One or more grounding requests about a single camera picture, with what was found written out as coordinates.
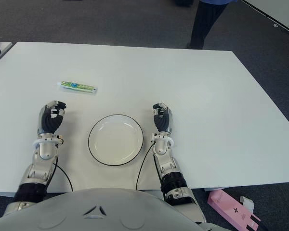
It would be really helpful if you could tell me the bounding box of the green white toothpaste tube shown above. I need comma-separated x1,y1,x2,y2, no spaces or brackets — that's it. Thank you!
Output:
57,81,98,94

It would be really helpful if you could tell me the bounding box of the white neighbouring table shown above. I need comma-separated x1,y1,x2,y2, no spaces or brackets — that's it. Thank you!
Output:
240,0,289,38

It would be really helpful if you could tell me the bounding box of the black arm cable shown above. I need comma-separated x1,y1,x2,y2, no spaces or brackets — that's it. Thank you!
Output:
135,141,156,191
53,161,73,192

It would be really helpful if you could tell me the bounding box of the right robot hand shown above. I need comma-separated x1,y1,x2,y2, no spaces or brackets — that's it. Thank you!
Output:
152,102,174,135

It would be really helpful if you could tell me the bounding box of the white strap loop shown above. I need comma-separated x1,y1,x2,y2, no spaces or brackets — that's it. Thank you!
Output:
239,195,255,214

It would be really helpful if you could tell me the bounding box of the pink cardboard box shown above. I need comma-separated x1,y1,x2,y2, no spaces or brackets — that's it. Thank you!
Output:
207,189,262,231

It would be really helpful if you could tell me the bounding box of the grey robot torso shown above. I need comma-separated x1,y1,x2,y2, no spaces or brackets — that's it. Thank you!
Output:
0,187,209,231

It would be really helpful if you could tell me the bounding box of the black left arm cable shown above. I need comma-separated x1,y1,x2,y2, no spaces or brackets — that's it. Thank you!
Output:
53,161,73,192

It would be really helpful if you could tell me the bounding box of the standing person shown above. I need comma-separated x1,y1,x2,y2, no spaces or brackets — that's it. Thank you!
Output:
186,0,232,50

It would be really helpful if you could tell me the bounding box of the white side table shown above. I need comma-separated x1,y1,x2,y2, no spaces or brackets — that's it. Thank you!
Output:
0,42,13,69

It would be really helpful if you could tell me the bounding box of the white plate black rim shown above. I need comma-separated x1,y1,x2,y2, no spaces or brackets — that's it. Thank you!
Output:
88,114,145,167

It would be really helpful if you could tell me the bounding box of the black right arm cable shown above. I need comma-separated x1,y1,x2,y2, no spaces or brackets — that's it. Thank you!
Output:
135,141,156,191

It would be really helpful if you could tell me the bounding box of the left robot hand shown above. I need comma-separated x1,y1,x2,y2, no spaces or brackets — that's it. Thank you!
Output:
37,100,67,135

